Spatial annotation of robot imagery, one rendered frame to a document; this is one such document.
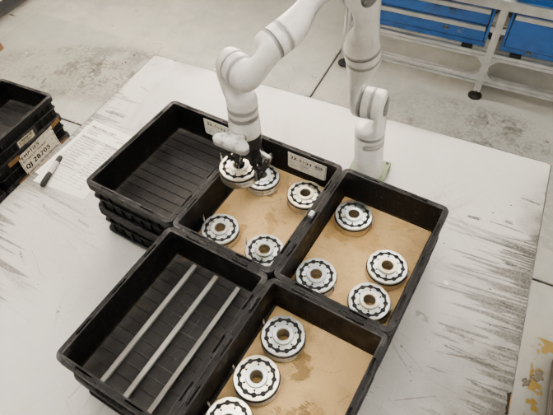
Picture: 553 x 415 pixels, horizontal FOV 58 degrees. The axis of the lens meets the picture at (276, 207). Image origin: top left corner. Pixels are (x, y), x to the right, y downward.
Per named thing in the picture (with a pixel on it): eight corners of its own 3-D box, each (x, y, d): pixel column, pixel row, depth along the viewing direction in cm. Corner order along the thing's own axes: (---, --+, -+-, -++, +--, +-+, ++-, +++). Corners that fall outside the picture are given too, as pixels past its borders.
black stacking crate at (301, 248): (383, 356, 116) (390, 335, 107) (273, 299, 126) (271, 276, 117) (439, 235, 137) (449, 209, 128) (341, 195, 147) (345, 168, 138)
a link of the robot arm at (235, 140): (211, 144, 114) (207, 123, 109) (237, 115, 120) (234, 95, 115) (245, 157, 111) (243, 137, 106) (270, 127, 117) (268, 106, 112)
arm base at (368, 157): (360, 158, 169) (360, 119, 156) (386, 165, 166) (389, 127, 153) (349, 177, 164) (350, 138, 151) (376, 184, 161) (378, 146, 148)
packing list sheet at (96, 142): (90, 119, 187) (89, 118, 187) (140, 136, 181) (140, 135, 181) (28, 179, 169) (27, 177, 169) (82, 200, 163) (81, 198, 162)
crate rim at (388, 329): (389, 339, 108) (391, 334, 106) (271, 280, 118) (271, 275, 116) (448, 213, 130) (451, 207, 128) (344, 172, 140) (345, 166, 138)
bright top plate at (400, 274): (398, 291, 121) (399, 290, 121) (360, 274, 125) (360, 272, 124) (412, 260, 127) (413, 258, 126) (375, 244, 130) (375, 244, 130)
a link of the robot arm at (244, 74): (234, 81, 97) (288, 39, 99) (210, 59, 102) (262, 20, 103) (244, 104, 103) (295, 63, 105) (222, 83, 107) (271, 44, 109)
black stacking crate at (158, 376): (178, 251, 136) (169, 226, 127) (271, 300, 126) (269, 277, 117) (72, 376, 115) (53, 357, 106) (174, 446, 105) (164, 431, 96)
